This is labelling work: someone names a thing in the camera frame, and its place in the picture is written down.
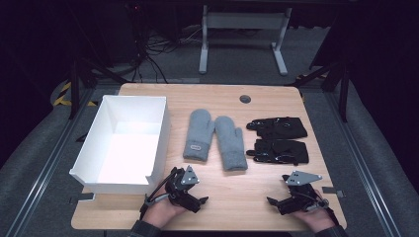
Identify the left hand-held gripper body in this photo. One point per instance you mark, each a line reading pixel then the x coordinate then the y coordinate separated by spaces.
pixel 181 191

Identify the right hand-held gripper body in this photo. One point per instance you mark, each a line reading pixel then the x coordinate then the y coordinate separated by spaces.
pixel 301 194

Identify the black glove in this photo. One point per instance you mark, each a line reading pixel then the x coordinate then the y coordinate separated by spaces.
pixel 283 151
pixel 280 128

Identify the grey mitten with label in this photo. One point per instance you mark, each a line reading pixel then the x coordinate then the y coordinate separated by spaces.
pixel 198 133

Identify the plain grey mitten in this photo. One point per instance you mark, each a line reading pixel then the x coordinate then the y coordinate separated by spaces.
pixel 230 144

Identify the white box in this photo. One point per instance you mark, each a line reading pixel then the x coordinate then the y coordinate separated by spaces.
pixel 125 154

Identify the person's right hand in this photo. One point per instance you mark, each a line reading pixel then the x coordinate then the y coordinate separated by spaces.
pixel 314 220

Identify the person's left hand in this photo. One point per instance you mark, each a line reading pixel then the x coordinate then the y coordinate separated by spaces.
pixel 161 214

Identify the grey table grommet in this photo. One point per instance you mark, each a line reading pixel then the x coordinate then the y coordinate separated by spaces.
pixel 245 99

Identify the black tripod stand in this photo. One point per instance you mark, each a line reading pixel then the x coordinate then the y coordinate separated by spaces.
pixel 342 89
pixel 75 89

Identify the yellow black hazard tape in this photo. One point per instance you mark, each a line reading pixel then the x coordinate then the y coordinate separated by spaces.
pixel 64 95

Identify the grey table edge bracket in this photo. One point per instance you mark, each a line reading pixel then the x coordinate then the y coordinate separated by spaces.
pixel 333 191
pixel 82 197

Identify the metal floor rail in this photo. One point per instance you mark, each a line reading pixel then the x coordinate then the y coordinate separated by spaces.
pixel 362 164
pixel 49 164

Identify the grey metal stand frame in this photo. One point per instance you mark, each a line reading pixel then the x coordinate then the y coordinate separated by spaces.
pixel 243 21

